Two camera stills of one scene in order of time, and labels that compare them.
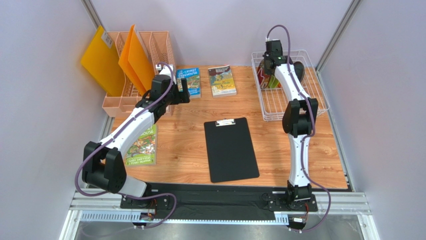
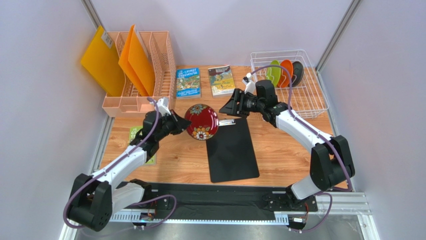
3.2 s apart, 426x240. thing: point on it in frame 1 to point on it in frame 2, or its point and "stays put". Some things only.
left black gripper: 182,97 to 180,123
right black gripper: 267,65 to 238,103
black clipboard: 231,155 stays put
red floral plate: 263,78 to 204,121
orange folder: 136,62 stays put
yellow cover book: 222,81 stays put
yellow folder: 101,60 stays put
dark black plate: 300,70 stays put
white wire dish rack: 271,100 stays put
